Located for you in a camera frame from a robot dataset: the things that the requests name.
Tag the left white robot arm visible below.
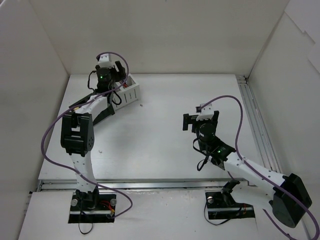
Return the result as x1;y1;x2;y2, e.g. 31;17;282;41
60;60;127;210

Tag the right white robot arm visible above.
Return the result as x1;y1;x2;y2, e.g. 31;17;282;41
182;111;312;228

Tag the white slotted container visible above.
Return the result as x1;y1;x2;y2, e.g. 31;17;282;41
111;74;141;111

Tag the black slotted container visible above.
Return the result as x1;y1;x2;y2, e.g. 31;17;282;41
69;93;115;125

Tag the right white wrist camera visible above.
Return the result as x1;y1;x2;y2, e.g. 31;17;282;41
196;103;214;122

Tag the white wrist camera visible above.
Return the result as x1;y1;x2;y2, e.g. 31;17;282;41
196;103;214;122
96;53;114;69

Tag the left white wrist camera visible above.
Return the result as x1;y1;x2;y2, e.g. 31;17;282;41
96;53;114;69

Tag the aluminium side rail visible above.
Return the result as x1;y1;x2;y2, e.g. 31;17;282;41
235;75;282;173

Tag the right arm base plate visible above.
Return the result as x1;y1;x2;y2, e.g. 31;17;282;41
204;191;256;225

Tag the aluminium front rail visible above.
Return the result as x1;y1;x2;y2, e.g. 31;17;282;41
37;177;233;191

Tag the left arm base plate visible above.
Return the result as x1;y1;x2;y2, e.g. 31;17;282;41
68;193;117;224

